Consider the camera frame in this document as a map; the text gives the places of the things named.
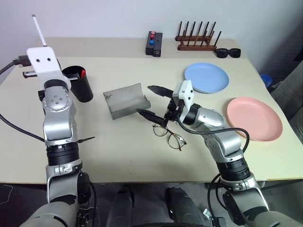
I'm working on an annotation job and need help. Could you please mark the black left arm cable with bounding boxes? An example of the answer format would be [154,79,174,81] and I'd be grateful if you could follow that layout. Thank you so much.
[0,55,47,144]

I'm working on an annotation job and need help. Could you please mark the dark wooden plate rack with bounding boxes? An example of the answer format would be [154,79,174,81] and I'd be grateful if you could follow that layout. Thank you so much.
[175,21,223,52]

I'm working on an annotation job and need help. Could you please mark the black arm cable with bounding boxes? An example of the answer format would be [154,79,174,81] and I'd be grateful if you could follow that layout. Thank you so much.
[0,55,47,144]
[176,117,250,155]

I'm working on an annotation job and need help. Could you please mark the black box with coloured buttons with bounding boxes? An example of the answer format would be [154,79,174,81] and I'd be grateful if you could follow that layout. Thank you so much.
[145,30,157,56]

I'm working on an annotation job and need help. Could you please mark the black sunglasses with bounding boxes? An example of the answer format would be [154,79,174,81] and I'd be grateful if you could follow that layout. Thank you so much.
[214,47,242,59]

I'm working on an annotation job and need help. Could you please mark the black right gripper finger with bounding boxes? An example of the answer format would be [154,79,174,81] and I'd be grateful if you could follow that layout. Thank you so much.
[136,108,169,127]
[147,85,175,98]

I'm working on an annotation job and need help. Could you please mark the black cable tie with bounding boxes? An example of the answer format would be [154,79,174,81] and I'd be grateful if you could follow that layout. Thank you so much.
[77,136,96,144]

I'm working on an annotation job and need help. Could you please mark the pink plate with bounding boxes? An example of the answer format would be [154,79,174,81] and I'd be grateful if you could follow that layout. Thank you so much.
[226,97,284,143]

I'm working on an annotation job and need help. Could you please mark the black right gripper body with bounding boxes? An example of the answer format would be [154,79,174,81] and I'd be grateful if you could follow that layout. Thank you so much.
[163,95,185,122]

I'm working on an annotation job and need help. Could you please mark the grey open glasses case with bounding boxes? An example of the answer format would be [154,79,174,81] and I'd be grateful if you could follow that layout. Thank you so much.
[102,82,152,121]

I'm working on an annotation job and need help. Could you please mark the plain black rectangular box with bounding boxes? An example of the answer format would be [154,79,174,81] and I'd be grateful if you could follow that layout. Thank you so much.
[153,33,164,58]

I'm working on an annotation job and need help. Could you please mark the black cylindrical cup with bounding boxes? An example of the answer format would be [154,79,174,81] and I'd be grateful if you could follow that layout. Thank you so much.
[62,65,94,103]

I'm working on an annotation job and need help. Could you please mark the blue plate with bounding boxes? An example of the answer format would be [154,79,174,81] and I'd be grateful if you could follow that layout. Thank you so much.
[184,62,230,95]

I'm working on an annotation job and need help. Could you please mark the thin-framed clear eyeglasses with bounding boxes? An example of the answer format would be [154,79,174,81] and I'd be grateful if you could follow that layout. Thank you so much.
[151,123,187,151]

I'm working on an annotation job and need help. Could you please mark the dark rounded shape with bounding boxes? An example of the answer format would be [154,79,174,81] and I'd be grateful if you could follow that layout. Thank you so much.
[165,186,205,227]

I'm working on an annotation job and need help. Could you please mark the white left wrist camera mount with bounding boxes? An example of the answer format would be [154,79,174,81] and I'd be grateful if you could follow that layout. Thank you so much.
[26,46,71,88]

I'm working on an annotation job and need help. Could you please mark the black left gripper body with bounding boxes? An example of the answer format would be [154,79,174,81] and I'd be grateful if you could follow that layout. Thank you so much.
[22,70,81,81]

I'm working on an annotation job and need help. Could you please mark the thin white floor cable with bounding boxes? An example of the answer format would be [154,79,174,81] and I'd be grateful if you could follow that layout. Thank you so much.
[0,183,13,206]

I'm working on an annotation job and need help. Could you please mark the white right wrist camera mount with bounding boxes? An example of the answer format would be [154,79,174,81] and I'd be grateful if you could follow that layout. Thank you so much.
[172,80,196,120]

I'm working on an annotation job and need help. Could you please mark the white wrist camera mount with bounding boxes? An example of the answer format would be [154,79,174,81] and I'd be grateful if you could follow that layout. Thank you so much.
[26,46,71,88]
[172,80,196,120]

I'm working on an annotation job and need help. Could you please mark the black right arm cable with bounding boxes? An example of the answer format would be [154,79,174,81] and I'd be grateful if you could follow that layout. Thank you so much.
[176,117,250,155]

